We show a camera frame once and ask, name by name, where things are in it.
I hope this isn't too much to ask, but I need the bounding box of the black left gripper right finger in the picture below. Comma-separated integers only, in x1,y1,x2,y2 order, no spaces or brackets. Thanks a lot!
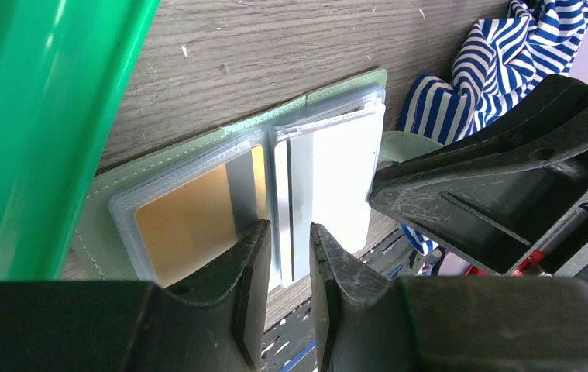
310,224,588,371

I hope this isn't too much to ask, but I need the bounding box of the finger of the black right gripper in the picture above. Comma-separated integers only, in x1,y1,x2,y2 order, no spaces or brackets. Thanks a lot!
369,75,588,275

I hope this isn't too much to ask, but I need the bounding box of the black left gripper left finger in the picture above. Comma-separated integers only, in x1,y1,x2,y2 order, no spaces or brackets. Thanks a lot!
0,220,271,371

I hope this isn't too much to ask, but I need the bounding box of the green card holder wallet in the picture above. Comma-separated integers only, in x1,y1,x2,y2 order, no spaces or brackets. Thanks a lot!
71,69,439,288

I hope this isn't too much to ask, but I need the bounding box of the blue white striped cloth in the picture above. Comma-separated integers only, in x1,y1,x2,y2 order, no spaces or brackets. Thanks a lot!
396,0,588,257

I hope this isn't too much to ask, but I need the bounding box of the grey striped card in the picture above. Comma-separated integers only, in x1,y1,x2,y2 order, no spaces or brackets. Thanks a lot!
273,136,314,287

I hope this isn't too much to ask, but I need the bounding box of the green plastic bin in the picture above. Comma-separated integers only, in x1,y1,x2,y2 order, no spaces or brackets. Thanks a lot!
0,1,158,281

